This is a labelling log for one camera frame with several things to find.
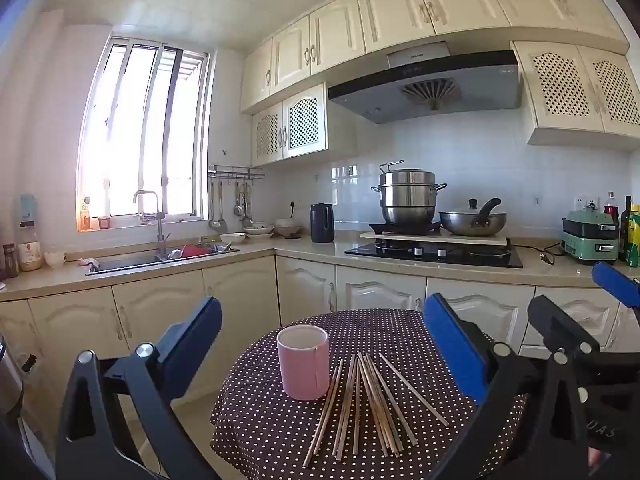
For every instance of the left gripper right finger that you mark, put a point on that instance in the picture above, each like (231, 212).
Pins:
(491, 380)

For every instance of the chrome sink faucet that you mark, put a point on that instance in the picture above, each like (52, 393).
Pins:
(157, 216)

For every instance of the black gas stove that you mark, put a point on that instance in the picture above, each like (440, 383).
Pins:
(439, 247)

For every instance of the cream lower cabinets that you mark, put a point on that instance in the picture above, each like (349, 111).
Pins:
(231, 306)

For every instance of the steel steamer pot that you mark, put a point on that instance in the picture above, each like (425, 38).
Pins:
(407, 196)

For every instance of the steel sink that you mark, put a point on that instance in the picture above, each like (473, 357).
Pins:
(154, 257)

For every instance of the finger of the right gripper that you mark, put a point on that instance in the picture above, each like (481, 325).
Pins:
(625, 290)
(564, 408)

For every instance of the stacked white bowls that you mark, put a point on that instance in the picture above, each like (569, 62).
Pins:
(259, 231)

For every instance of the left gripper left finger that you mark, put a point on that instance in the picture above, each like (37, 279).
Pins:
(94, 440)

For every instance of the wall utensil rack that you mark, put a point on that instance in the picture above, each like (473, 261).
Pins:
(242, 179)

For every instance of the green electric cooker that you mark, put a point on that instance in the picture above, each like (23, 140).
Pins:
(590, 236)

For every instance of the steel wok black handle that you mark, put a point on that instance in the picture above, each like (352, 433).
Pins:
(474, 221)

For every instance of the brown polka dot tablecloth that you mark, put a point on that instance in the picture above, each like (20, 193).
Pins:
(265, 434)

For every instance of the black range hood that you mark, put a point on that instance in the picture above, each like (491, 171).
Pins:
(460, 83)

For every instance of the cream cabinets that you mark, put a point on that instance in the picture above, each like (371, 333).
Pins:
(577, 87)
(231, 306)

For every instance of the seasoning bottle teal cap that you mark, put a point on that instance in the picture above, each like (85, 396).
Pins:
(30, 255)

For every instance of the kitchen window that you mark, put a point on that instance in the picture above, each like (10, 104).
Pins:
(144, 128)

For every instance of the black electric kettle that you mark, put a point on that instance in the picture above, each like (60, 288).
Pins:
(322, 223)

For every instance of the pink cup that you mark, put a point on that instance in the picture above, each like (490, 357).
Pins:
(304, 360)

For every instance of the cream upper cabinets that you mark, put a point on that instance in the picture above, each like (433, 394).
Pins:
(577, 87)

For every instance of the dark wine bottle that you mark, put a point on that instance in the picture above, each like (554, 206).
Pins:
(624, 229)

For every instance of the green oil bottle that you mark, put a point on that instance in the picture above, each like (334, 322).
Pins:
(633, 237)

